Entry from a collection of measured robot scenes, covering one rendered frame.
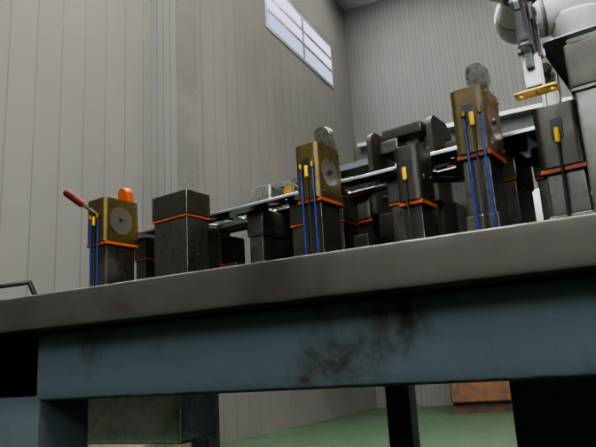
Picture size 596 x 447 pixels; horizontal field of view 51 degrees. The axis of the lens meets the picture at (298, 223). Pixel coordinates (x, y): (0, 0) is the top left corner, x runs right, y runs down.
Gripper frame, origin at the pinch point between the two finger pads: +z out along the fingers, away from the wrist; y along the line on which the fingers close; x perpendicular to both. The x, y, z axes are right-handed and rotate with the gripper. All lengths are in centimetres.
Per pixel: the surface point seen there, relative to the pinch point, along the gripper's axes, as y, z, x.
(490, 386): -606, 86, -227
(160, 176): -220, -108, -349
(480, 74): 18.0, 5.3, -5.1
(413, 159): 20.4, 18.6, -18.4
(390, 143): -15.6, 0.0, -39.9
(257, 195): -12, 6, -81
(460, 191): -18.5, 15.5, -24.3
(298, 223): 6, 22, -55
